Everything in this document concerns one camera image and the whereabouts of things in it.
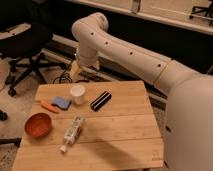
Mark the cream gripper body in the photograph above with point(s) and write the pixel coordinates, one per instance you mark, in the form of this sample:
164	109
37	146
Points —
76	69

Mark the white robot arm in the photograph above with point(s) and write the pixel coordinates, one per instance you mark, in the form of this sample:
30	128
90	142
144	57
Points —
188	132

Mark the red ceramic bowl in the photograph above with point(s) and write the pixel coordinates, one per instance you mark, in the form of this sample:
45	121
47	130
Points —
38	125

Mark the blue sponge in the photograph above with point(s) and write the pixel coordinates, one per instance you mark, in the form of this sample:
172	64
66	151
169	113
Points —
61	103

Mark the black striped box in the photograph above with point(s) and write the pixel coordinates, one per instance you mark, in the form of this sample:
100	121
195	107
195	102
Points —
100	101

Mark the orange carrot toy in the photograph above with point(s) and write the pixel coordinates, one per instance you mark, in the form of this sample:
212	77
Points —
48	106

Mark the clear plastic bottle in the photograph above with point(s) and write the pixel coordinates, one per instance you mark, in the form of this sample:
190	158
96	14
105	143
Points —
72	133

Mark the wooden table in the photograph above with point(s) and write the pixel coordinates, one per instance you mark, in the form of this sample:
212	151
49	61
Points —
122	135

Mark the black office chair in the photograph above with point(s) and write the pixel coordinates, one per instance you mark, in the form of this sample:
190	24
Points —
22	38

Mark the distant chair base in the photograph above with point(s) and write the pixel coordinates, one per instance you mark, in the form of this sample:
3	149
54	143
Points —
203	12

